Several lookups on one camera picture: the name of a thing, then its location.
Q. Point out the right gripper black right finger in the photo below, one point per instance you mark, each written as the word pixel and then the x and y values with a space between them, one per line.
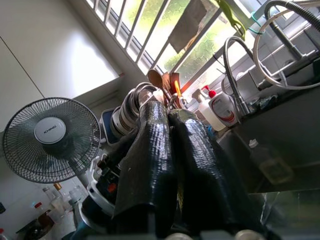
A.
pixel 200 170

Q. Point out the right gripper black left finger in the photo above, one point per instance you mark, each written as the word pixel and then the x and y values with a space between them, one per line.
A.
pixel 150 155

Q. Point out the white dinner plate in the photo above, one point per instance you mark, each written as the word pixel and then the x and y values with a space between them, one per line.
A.
pixel 117 122

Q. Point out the gold cap glass bottle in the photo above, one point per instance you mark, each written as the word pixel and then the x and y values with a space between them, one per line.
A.
pixel 58 190

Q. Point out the steel round plate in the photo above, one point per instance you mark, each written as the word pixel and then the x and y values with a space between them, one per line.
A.
pixel 130 107
pixel 145 92

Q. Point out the clear plastic cup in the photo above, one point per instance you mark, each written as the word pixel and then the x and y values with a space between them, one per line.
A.
pixel 58 208

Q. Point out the white spray bottle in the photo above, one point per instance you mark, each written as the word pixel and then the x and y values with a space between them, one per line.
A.
pixel 203 112

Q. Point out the clear glass bottle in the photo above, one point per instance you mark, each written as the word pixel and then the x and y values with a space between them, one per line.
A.
pixel 47 193

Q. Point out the white soap pump bottle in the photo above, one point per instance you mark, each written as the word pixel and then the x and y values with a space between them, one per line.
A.
pixel 223 110

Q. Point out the clear plastic bottle white cap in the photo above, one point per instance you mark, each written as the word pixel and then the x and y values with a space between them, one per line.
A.
pixel 267 162

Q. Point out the dark jar brown lid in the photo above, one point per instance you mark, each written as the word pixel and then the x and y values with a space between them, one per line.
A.
pixel 46 218

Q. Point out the grey white table fan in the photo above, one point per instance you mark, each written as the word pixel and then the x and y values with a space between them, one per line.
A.
pixel 50 131

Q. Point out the wooden spoon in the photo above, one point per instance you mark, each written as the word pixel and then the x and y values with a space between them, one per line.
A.
pixel 154 78

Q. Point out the flexible steel spray faucet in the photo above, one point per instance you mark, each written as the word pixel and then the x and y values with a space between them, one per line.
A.
pixel 243 106

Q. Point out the wooden spatula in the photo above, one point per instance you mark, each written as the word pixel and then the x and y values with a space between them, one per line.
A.
pixel 171 80

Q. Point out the dark scrubber pad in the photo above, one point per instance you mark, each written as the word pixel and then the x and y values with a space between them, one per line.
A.
pixel 263 102

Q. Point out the white window grille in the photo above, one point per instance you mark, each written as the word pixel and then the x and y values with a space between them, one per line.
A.
pixel 136 30

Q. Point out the grey hanging cloth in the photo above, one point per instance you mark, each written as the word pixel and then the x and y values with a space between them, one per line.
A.
pixel 191 25

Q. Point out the steel gooseneck tap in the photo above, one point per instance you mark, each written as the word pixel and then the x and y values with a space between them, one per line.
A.
pixel 287 41

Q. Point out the green hanging utensil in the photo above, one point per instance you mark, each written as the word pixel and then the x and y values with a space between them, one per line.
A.
pixel 231 17

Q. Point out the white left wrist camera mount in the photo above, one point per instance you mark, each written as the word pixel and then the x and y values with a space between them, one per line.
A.
pixel 98 200

